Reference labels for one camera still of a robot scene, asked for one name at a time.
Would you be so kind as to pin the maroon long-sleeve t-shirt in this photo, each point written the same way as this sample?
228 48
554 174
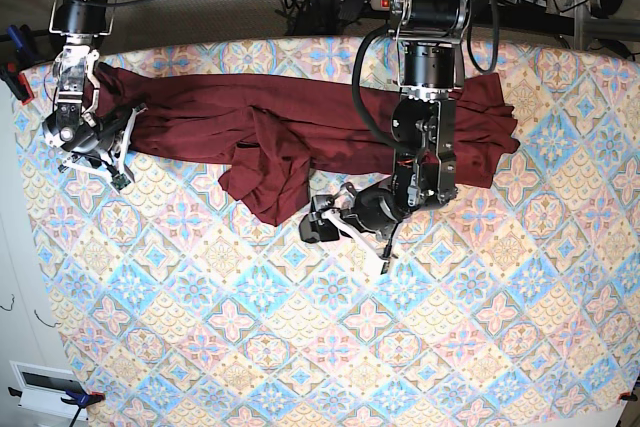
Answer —
273 130

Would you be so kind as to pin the orange clamp lower right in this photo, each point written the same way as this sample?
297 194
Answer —
628 397

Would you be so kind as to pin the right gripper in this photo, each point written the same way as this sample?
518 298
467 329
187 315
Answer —
101 150

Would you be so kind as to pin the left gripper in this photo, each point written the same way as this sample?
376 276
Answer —
370 217

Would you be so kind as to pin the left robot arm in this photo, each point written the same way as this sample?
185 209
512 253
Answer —
430 36

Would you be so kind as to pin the blue clamp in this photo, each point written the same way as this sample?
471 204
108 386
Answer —
24 53
75 399

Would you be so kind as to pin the white floor outlet box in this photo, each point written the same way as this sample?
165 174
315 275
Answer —
43 388

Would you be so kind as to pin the white power strip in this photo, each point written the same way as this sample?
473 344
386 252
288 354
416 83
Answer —
380 5

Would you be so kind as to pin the orange black clamp upper left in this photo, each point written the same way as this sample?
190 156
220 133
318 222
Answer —
16 82

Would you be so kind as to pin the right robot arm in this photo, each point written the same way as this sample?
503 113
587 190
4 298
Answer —
81 24

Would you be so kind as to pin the blue clamp lower left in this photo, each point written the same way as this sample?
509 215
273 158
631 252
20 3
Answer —
75 399

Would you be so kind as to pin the blue clamp upper left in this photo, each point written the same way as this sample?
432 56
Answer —
24 53

